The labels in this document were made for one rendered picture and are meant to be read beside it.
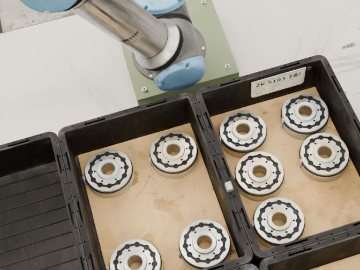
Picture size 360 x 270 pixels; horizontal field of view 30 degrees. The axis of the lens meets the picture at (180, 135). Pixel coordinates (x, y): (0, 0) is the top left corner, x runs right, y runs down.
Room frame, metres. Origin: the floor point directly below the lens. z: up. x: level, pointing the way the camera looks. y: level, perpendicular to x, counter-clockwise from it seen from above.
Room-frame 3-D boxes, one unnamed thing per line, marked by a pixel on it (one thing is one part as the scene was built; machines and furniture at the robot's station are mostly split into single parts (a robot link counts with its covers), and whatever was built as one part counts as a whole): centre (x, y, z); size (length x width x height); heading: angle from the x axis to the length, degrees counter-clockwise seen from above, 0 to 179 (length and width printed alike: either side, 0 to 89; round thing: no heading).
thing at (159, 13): (1.04, 0.00, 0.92); 0.13 x 0.12 x 0.14; 7
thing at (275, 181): (0.63, -0.15, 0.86); 0.10 x 0.10 x 0.01
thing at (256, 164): (0.63, -0.15, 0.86); 0.05 x 0.05 x 0.01
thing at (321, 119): (0.76, -0.28, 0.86); 0.10 x 0.10 x 0.01
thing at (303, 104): (0.76, -0.28, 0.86); 0.05 x 0.05 x 0.01
